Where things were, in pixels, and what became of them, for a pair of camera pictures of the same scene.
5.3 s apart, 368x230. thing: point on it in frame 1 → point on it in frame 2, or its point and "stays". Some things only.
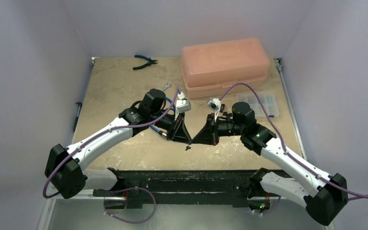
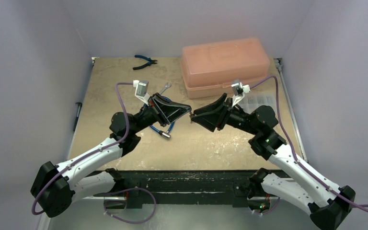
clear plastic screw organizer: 269,100 stays
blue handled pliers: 149,63 stays
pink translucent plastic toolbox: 209,69 stays
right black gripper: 213,129 → 223,113
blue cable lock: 163,134 stays
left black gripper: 179,132 → 172,111
